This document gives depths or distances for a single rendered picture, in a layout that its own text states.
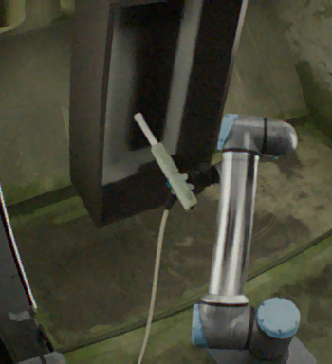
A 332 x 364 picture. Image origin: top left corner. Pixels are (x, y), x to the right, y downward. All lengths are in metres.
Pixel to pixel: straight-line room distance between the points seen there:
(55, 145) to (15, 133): 0.30
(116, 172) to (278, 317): 1.45
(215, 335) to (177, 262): 1.38
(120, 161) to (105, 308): 0.80
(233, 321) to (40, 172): 1.97
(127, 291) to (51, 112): 1.25
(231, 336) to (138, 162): 1.46
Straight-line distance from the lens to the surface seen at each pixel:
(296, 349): 1.71
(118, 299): 2.57
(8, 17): 2.77
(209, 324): 1.43
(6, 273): 1.60
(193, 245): 2.85
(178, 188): 1.92
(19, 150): 3.07
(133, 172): 2.59
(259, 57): 3.88
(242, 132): 1.47
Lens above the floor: 2.04
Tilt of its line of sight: 37 degrees down
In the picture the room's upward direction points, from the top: 1 degrees clockwise
